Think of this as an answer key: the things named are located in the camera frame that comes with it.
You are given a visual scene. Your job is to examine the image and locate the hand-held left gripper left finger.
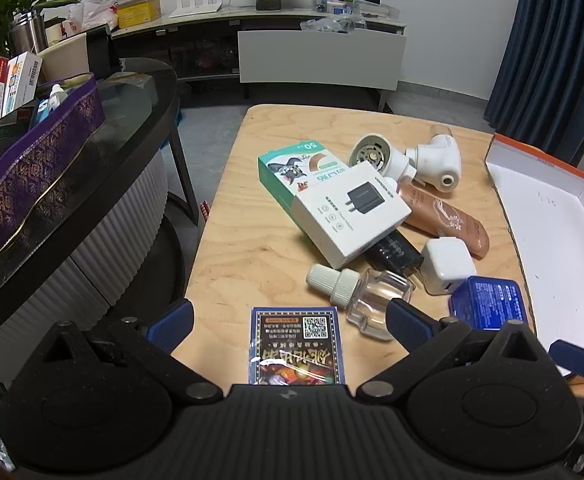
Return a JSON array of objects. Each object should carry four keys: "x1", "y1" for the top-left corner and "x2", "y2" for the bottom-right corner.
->
[{"x1": 42, "y1": 299, "x2": 223, "y2": 406}]

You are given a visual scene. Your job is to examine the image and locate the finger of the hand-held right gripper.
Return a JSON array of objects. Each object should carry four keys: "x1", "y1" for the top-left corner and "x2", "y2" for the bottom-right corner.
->
[{"x1": 548, "y1": 339, "x2": 584, "y2": 382}]

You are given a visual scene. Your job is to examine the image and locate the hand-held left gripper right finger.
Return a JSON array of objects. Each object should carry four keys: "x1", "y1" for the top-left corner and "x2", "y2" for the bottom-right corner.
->
[{"x1": 354, "y1": 297, "x2": 553, "y2": 403}]

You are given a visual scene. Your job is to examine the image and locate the clear glass bottle grey cap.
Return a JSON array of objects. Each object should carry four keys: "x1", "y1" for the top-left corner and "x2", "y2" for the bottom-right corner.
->
[{"x1": 306, "y1": 263, "x2": 417, "y2": 337}]

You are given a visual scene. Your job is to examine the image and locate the black charger adapter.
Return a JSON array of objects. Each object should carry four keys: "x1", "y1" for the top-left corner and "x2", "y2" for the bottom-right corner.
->
[{"x1": 364, "y1": 230, "x2": 425, "y2": 277}]

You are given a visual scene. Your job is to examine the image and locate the blue tin box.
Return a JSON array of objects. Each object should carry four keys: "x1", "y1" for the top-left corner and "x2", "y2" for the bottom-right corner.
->
[{"x1": 449, "y1": 276, "x2": 530, "y2": 331}]

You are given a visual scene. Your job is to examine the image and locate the blue playing card box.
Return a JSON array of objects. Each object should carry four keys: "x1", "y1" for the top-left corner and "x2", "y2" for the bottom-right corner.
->
[{"x1": 246, "y1": 305, "x2": 348, "y2": 386}]

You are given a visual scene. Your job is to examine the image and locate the orange white cardboard box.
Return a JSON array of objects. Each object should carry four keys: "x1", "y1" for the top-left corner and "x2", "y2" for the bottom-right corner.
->
[{"x1": 484, "y1": 132, "x2": 584, "y2": 386}]

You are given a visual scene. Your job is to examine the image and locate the white charger packaging box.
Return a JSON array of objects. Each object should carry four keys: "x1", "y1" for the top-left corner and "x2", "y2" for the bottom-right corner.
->
[{"x1": 290, "y1": 161, "x2": 413, "y2": 271}]

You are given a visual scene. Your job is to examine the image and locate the white repellent heater with bottle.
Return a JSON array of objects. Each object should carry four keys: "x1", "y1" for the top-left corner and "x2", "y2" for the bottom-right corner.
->
[{"x1": 404, "y1": 125, "x2": 460, "y2": 196}]

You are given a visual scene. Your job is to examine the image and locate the white cube charger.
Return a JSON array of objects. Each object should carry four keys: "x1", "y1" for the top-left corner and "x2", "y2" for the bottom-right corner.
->
[{"x1": 418, "y1": 237, "x2": 478, "y2": 296}]

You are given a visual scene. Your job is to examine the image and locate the brown cosmetic tube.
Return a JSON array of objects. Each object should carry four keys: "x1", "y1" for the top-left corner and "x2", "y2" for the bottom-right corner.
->
[{"x1": 397, "y1": 180, "x2": 490, "y2": 260}]

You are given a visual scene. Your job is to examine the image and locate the white plug adapter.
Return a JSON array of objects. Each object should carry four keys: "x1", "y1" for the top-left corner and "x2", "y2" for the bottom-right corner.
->
[{"x1": 347, "y1": 132, "x2": 418, "y2": 183}]

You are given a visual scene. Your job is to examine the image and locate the green white bandage box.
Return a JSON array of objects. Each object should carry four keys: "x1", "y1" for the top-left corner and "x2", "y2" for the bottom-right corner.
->
[{"x1": 258, "y1": 140, "x2": 350, "y2": 213}]

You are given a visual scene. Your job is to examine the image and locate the purple patterned storage box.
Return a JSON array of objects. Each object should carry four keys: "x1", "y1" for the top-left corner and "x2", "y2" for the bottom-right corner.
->
[{"x1": 0, "y1": 72, "x2": 107, "y2": 263}]

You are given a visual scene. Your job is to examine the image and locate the black glass round table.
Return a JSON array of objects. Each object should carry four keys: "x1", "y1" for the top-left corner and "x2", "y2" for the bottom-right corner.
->
[{"x1": 0, "y1": 57, "x2": 208, "y2": 356}]

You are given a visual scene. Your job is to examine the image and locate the white cabinet drawer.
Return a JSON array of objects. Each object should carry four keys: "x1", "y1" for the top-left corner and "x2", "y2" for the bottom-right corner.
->
[{"x1": 237, "y1": 29, "x2": 407, "y2": 111}]

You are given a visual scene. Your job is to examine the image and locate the row of medicine boxes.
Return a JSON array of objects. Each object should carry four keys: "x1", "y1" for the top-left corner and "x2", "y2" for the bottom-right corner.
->
[{"x1": 0, "y1": 52, "x2": 45, "y2": 151}]

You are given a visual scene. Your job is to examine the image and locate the beige plastic bin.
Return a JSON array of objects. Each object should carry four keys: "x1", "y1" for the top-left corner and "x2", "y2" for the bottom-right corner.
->
[{"x1": 37, "y1": 35, "x2": 90, "y2": 86}]

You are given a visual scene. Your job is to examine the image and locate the low television cabinet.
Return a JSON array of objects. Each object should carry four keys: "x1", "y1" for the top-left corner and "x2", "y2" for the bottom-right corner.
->
[{"x1": 109, "y1": 7, "x2": 408, "y2": 98}]

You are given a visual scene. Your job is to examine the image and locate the dark blue curtain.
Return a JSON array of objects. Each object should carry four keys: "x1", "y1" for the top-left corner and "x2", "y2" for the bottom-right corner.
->
[{"x1": 484, "y1": 0, "x2": 584, "y2": 181}]

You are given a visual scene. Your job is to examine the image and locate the clear bag of small parts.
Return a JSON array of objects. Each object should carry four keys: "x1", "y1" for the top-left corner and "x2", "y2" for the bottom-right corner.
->
[{"x1": 299, "y1": 14, "x2": 368, "y2": 35}]

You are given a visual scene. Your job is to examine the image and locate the yellow tin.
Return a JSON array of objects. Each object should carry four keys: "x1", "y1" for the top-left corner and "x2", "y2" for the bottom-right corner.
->
[{"x1": 116, "y1": 0, "x2": 162, "y2": 28}]

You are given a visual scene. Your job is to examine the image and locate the clear plastic boxes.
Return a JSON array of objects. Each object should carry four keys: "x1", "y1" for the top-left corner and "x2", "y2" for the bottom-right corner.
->
[{"x1": 312, "y1": 0, "x2": 400, "y2": 18}]

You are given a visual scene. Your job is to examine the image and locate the steel tumbler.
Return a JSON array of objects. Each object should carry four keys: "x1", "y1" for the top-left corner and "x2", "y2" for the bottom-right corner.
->
[{"x1": 8, "y1": 10, "x2": 49, "y2": 57}]

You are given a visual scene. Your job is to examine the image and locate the white plastic bag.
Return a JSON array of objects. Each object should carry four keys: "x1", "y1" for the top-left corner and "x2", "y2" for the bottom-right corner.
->
[{"x1": 61, "y1": 0, "x2": 119, "y2": 36}]

